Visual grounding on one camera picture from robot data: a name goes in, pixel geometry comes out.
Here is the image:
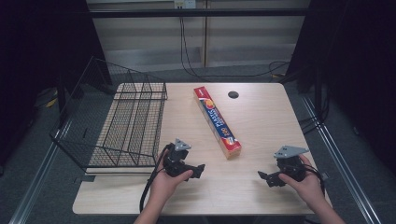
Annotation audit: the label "black curtain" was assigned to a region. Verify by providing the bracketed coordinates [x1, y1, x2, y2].
[0, 0, 112, 175]
[285, 0, 396, 169]

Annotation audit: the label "black floor cables bundle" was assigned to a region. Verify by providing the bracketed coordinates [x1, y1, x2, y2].
[298, 90, 332, 135]

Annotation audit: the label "black wire mesh basket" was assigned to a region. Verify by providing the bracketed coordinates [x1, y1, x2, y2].
[49, 56, 169, 175]

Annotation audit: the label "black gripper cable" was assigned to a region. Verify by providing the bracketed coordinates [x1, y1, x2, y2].
[138, 143, 173, 214]
[301, 162, 330, 197]

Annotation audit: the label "white wall power outlet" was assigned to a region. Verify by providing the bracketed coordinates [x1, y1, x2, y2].
[174, 0, 197, 9]

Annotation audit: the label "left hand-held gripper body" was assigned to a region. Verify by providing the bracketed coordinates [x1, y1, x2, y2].
[163, 137, 194, 179]

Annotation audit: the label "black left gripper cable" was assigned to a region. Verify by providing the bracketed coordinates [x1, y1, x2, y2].
[138, 143, 173, 214]

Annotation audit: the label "black hanging wall cables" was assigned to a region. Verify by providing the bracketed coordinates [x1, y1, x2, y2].
[177, 16, 291, 79]

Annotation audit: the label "long blue red wrap box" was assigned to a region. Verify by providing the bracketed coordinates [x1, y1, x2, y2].
[192, 86, 243, 161]

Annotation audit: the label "person's right hand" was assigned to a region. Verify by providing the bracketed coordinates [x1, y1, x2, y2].
[277, 154, 327, 207]

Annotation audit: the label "aluminium floor rail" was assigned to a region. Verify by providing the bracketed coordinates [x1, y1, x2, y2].
[8, 119, 73, 224]
[301, 96, 383, 224]

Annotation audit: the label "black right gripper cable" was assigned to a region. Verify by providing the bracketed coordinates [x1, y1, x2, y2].
[301, 162, 330, 197]

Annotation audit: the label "black horizontal frame bar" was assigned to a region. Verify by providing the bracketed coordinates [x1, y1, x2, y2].
[88, 7, 310, 19]

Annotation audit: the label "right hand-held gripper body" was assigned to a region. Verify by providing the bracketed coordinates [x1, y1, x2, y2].
[270, 145, 310, 185]

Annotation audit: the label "person's left hand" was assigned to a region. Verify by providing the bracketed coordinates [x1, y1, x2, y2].
[149, 148, 194, 204]

